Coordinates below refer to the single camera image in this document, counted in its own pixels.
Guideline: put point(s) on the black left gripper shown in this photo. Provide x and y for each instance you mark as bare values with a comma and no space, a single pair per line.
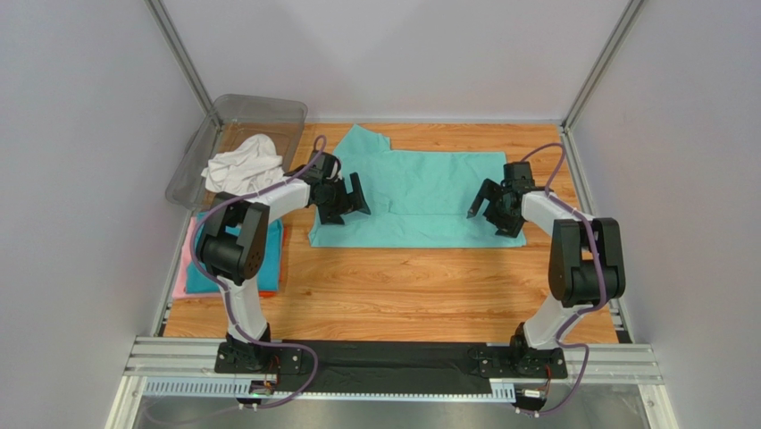
356,200

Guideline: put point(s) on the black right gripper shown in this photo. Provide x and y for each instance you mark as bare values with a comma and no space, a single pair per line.
496,207

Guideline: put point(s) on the teal green t shirt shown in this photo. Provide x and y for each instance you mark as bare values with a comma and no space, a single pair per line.
418,199

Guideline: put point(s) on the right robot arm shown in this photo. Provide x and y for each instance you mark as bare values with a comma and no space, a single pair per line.
585,270

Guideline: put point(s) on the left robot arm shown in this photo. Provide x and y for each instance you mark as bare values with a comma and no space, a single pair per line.
230,248

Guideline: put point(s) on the crumpled white t shirt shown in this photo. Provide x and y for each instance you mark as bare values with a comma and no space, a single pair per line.
253,166

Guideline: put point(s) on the clear plastic bin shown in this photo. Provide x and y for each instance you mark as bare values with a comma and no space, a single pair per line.
239,145

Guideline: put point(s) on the folded dark teal t shirt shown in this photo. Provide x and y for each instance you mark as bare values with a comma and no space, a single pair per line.
202,284

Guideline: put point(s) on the folded pink t shirt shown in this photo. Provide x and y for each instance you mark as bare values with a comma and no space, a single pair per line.
180,286

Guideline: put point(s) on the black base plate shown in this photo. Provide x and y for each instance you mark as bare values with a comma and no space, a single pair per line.
393,367

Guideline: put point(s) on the right aluminium frame post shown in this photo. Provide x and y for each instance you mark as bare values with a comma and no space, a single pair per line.
623,26

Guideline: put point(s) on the aluminium frame post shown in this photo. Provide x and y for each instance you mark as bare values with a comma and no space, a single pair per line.
623,26
171,35

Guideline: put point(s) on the aluminium front rail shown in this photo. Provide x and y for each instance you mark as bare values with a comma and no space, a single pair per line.
185,367

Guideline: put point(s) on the left aluminium frame post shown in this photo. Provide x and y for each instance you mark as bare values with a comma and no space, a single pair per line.
171,35

